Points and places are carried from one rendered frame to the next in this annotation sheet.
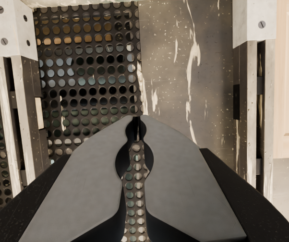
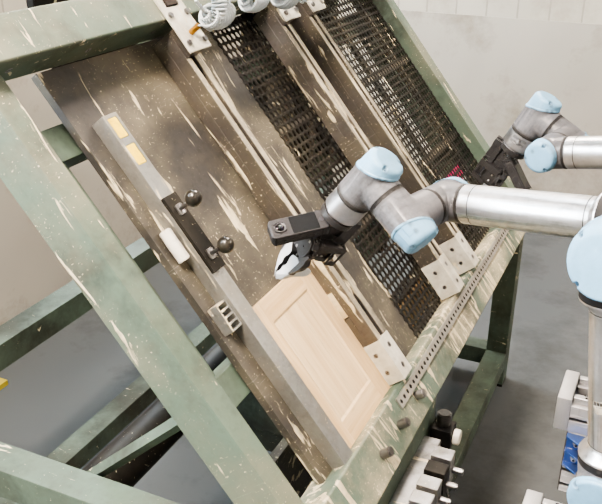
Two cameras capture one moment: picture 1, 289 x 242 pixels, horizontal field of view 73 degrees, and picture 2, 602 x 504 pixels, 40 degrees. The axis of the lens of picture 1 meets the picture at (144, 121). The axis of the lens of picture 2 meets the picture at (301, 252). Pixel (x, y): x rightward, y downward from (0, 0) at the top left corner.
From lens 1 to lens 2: 2.21 m
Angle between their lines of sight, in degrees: 56
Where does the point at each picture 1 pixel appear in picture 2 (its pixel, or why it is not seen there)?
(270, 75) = (364, 315)
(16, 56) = (438, 257)
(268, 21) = (388, 348)
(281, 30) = (363, 365)
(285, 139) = (304, 285)
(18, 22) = (447, 279)
